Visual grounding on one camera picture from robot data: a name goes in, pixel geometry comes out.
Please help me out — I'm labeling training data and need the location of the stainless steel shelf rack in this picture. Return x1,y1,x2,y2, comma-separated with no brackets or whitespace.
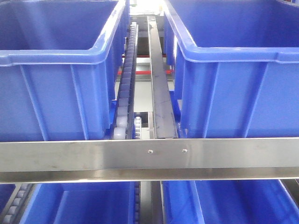
0,138,299,183

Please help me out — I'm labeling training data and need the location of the roller conveyor track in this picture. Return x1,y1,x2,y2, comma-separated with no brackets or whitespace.
112,22,138,140

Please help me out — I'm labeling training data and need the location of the blue bin centre right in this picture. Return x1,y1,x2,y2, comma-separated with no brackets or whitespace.
163,0,299,138

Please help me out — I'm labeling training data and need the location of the blue bin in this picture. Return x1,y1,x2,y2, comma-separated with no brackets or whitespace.
0,0,128,142
163,180,299,224
163,0,299,138
20,182,135,224

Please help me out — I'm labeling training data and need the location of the blue bin centre left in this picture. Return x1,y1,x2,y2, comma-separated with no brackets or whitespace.
0,0,128,142

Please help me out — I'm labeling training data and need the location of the blue bin lower left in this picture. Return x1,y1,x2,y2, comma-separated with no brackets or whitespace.
20,182,135,224

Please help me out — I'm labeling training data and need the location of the blue bin lower right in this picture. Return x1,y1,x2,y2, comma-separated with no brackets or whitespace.
163,180,299,224

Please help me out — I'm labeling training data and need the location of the lower left roller track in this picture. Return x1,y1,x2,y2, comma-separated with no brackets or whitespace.
0,183,34,224

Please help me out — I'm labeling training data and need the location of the steel divider rail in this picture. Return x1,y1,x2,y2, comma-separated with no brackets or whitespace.
147,16,178,139

